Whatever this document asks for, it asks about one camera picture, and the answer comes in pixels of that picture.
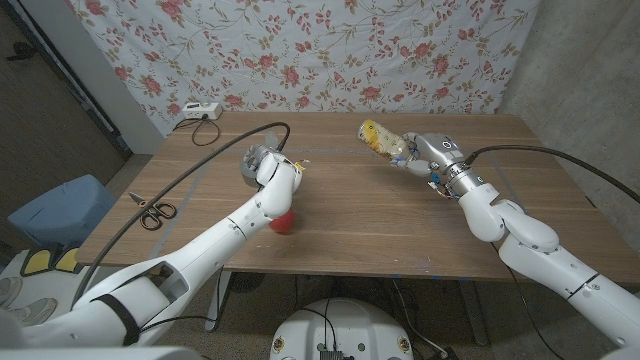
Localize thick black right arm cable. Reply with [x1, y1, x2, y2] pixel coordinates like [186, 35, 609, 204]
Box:
[464, 144, 640, 206]

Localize grey sneaker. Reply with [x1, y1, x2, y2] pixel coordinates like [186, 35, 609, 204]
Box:
[0, 276, 24, 309]
[9, 298, 59, 326]

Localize black door handle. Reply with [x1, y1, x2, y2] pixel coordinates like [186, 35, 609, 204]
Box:
[4, 40, 37, 62]

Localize orange black handled scissors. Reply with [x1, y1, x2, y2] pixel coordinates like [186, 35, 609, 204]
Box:
[128, 191, 178, 231]

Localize dark brown door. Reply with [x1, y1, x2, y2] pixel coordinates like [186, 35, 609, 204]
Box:
[0, 5, 132, 236]

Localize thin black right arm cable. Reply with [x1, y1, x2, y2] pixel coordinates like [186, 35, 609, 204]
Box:
[492, 242, 566, 360]

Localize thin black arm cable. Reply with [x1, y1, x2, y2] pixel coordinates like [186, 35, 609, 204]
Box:
[492, 242, 566, 360]
[139, 267, 224, 334]

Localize black power strip cable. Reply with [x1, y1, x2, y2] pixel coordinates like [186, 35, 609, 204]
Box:
[172, 114, 221, 148]

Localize white power strip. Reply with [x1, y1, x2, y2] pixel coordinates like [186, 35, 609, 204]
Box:
[180, 101, 224, 121]

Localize white cable under table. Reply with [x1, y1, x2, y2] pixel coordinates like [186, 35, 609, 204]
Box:
[391, 278, 449, 359]

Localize blue plastic bin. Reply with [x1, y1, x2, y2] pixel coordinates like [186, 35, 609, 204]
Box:
[6, 173, 119, 247]

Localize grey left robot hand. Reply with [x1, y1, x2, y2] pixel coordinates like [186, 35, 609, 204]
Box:
[246, 144, 280, 172]

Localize yellow black slippers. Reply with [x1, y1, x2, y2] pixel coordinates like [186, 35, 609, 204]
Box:
[18, 243, 84, 278]

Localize white table leg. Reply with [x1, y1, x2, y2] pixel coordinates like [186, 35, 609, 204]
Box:
[203, 271, 234, 334]

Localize grey table leg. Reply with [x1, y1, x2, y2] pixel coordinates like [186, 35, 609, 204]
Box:
[457, 279, 490, 347]

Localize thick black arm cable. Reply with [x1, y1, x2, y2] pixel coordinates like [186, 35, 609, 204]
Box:
[464, 144, 640, 206]
[69, 121, 292, 311]

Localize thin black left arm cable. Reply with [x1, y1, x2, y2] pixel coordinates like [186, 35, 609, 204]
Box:
[139, 267, 224, 334]

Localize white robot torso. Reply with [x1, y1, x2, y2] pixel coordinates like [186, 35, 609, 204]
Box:
[268, 297, 415, 360]

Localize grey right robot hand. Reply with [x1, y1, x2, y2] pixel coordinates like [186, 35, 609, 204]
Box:
[392, 132, 466, 178]

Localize red apple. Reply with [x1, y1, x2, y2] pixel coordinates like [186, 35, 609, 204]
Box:
[268, 208, 296, 235]

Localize floral backdrop cloth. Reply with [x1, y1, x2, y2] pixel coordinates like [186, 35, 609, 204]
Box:
[63, 0, 544, 137]

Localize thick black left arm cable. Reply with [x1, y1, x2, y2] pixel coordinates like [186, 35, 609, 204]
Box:
[69, 121, 292, 311]

